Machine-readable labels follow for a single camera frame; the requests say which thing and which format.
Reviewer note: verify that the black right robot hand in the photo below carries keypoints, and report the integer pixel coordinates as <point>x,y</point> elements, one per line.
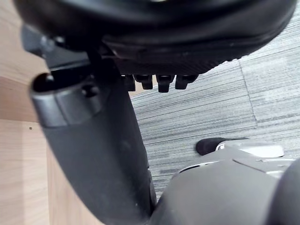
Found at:
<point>98,145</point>

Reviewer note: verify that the light wooden cabinet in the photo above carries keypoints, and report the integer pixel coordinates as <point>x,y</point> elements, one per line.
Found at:
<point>23,152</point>

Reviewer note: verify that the dark robot foot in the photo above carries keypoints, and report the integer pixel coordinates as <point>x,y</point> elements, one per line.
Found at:
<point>209,145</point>

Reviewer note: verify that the silver robot leg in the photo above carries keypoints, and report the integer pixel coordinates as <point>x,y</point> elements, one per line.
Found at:
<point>225,189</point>

